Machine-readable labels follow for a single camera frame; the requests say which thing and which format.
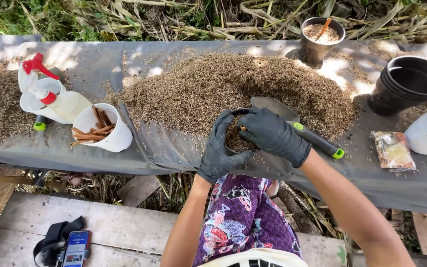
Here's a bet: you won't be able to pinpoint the long cinnamon stick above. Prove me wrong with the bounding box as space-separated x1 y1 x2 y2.
316 17 332 41

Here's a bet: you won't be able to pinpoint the stack of empty black pots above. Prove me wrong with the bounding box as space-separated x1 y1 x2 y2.
366 55 427 117

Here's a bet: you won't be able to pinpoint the person's right hand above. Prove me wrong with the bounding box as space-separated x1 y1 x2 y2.
237 107 313 169

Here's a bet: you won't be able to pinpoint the person's purple patterned trousers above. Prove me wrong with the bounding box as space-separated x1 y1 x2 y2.
193 174 304 267

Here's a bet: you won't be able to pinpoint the heap of dry plant stalks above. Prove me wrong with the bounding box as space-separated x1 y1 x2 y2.
0 0 427 46

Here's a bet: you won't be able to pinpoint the wooden plank bench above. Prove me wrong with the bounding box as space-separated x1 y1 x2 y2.
0 191 348 267

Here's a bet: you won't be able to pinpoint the person's white shirt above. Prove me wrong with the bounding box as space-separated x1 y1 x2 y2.
198 247 309 267

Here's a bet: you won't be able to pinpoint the clear plastic packet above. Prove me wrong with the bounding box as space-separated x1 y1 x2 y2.
370 131 417 173

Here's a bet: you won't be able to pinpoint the white cup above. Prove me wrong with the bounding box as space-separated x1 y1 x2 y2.
71 103 134 153

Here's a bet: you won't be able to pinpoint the smartphone with dark case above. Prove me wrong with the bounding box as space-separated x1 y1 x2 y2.
62 230 92 267

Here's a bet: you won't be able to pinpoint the person's left hand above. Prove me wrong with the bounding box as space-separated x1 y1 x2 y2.
197 109 257 184

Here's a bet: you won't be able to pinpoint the tool with green-tipped black handle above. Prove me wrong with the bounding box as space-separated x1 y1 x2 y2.
33 66 66 131

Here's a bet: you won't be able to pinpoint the bundle of cinnamon sticks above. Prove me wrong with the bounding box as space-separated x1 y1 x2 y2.
70 105 117 147

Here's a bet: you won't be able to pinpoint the metal trowel with green-black handle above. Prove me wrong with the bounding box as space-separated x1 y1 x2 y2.
250 97 345 160

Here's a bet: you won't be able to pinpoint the small black plastic pot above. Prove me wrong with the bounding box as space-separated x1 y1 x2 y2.
298 16 347 64
223 108 263 156

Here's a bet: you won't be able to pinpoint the large pile of rice husks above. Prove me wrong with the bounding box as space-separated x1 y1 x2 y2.
103 51 359 150

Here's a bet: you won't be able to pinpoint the black strap pouch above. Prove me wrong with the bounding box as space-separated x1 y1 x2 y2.
33 215 87 267

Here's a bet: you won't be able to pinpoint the rice husk pot filling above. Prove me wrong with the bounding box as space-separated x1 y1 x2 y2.
226 114 259 153
303 23 341 44

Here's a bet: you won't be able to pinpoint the white spray bottle red trigger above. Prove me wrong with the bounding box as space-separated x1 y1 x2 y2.
17 53 94 125

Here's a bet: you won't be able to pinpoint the grey tarp sheet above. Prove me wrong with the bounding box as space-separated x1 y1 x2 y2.
0 35 427 216

